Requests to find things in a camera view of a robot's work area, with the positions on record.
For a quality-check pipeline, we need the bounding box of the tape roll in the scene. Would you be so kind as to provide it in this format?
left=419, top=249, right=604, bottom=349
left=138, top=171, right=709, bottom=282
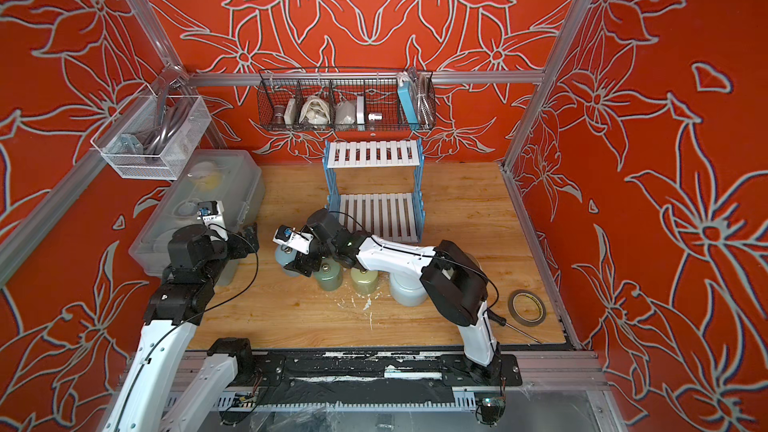
left=507, top=289, right=547, bottom=327

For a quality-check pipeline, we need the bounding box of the small yellow-green tea canister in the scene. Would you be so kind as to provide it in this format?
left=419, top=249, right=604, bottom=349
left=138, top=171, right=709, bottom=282
left=350, top=268, right=379, bottom=296

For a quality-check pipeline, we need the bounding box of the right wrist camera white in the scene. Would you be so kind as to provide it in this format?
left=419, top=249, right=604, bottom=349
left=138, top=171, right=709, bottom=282
left=273, top=225, right=314, bottom=255

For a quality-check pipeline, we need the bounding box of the clear plastic storage box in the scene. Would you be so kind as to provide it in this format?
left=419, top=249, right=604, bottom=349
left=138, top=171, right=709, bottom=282
left=129, top=150, right=265, bottom=277

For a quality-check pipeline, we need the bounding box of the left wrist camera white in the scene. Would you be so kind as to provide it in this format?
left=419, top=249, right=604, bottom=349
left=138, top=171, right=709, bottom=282
left=197, top=200, right=229, bottom=242

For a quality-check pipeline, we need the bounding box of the small green tea canister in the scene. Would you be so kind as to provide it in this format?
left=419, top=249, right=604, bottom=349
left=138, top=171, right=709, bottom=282
left=313, top=258, right=343, bottom=292

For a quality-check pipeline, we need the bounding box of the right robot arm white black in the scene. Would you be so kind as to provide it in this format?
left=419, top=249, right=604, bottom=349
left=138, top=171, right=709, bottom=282
left=273, top=208, right=499, bottom=368

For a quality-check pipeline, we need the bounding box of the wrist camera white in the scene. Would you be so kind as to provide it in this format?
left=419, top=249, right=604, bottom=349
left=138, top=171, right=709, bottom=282
left=273, top=225, right=314, bottom=255
left=197, top=200, right=229, bottom=242

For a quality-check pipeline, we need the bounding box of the small blue tea canister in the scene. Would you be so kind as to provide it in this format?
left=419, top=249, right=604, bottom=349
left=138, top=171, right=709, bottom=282
left=275, top=245, right=301, bottom=277

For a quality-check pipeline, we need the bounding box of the black wire wall basket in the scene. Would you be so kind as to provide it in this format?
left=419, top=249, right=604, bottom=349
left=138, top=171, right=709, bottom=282
left=257, top=68, right=437, bottom=132

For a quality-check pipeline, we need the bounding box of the clear mesh wall basket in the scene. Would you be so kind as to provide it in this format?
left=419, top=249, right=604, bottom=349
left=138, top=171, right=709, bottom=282
left=91, top=86, right=211, bottom=180

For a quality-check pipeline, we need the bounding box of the blue white slatted shelf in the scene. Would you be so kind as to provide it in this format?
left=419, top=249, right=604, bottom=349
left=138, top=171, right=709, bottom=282
left=322, top=139, right=425, bottom=244

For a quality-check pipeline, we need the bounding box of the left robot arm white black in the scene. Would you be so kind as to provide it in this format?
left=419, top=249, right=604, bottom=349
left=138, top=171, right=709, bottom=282
left=101, top=224, right=259, bottom=431

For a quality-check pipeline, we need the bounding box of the beige cloth in basket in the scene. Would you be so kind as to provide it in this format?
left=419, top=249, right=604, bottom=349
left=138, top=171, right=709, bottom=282
left=299, top=95, right=332, bottom=126

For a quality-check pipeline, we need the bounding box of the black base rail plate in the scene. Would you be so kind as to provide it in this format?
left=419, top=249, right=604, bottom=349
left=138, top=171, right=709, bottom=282
left=206, top=347, right=523, bottom=409

